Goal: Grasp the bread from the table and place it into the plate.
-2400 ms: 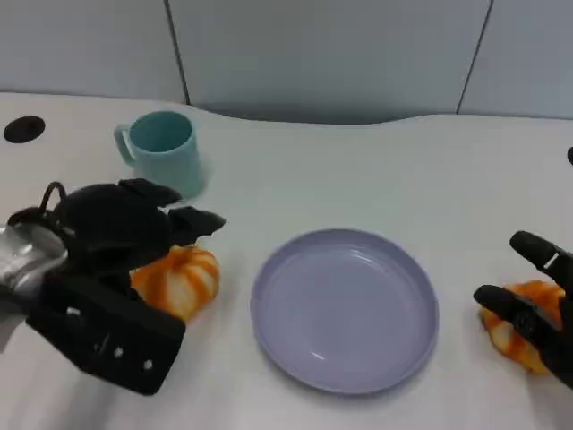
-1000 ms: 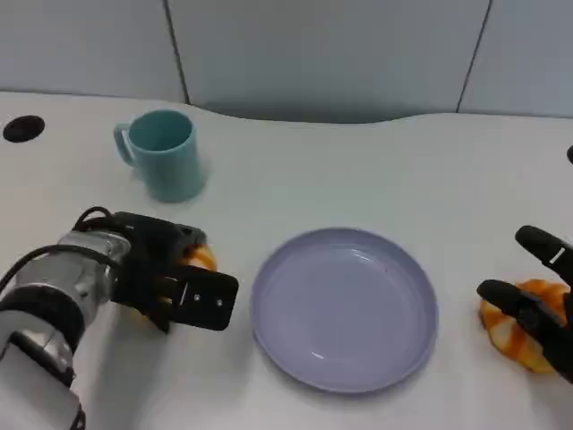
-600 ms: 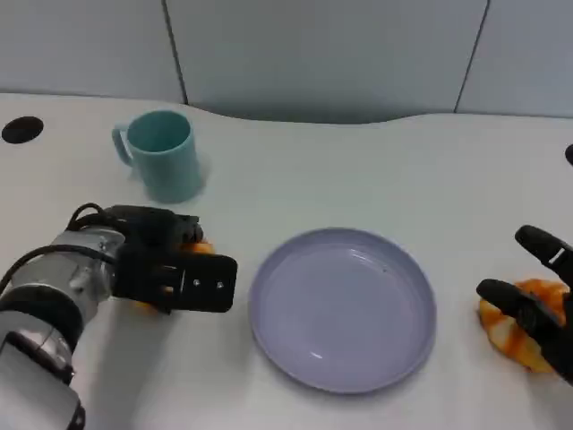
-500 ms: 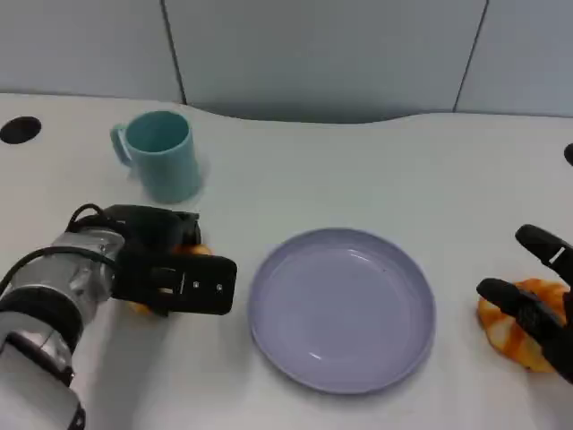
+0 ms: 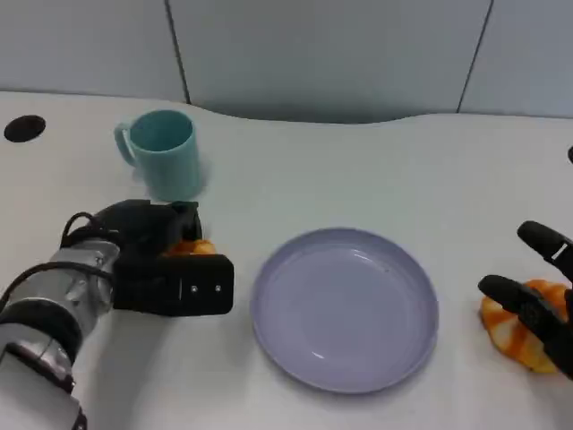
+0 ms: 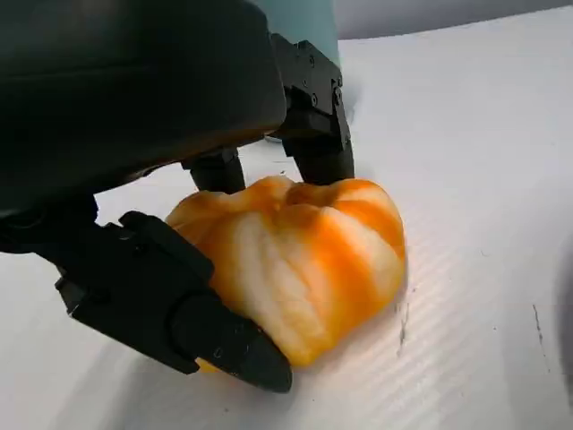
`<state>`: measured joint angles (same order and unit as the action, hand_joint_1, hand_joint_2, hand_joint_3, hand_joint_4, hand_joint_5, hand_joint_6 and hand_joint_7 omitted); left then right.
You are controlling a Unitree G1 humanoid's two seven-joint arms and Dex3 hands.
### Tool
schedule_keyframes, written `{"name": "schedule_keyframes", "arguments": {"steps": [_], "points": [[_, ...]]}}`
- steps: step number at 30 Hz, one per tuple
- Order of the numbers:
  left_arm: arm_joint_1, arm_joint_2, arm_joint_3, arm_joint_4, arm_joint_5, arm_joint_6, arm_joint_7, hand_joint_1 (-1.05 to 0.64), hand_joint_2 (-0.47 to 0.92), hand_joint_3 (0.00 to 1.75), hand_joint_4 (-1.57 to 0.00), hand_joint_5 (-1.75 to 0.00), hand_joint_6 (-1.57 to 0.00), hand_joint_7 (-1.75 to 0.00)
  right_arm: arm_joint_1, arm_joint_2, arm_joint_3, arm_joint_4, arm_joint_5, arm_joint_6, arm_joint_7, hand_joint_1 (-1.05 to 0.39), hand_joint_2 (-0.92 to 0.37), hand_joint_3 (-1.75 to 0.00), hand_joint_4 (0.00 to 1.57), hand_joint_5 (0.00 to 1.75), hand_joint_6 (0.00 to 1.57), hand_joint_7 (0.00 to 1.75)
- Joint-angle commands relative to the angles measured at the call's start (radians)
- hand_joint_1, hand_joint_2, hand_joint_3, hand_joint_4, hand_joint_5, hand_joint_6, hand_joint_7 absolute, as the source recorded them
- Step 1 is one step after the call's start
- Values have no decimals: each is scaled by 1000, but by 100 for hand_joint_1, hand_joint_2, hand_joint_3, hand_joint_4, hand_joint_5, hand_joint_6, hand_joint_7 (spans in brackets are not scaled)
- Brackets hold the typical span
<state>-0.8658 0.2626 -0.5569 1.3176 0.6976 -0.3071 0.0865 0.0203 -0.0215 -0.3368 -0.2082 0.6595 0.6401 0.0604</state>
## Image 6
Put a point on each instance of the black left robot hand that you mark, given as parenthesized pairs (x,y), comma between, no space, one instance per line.
(112,89)

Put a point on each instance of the orange white toy bread roll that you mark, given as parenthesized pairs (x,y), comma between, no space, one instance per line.
(313,269)

